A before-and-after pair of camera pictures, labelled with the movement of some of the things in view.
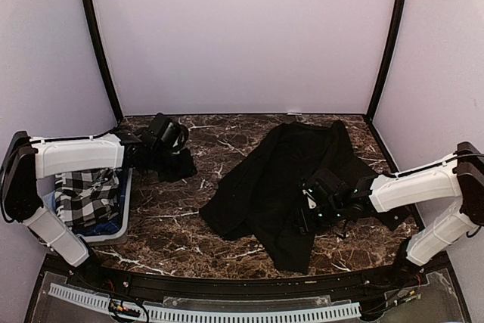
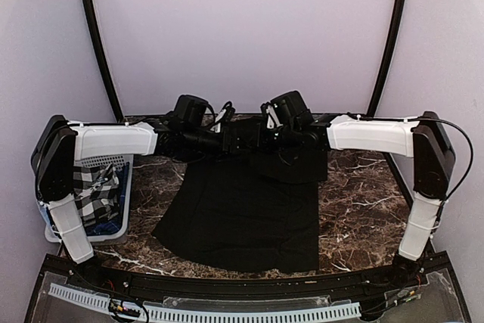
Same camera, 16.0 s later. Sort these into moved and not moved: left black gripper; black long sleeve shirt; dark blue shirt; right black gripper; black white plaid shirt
Moved: right black gripper; left black gripper; black long sleeve shirt
Not moved: dark blue shirt; black white plaid shirt
